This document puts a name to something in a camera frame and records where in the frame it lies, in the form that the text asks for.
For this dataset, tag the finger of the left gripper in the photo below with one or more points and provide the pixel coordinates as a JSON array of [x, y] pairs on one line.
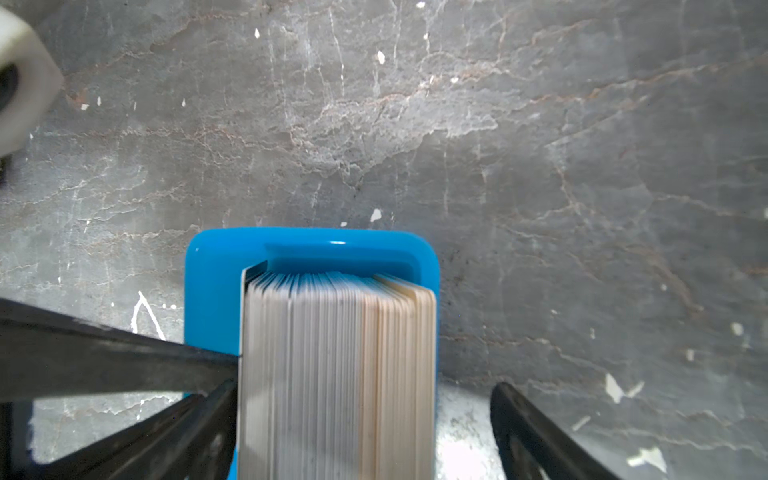
[[45, 354]]

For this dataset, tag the blue card box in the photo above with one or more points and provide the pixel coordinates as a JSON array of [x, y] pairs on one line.
[[216, 262]]

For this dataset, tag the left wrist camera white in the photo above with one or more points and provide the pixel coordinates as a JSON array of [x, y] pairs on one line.
[[30, 81]]

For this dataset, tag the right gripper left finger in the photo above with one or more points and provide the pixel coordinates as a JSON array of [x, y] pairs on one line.
[[192, 439]]

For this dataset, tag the stack of credit cards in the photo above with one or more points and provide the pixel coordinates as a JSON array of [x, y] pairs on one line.
[[337, 377]]

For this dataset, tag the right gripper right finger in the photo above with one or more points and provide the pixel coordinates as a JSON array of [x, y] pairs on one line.
[[531, 446]]

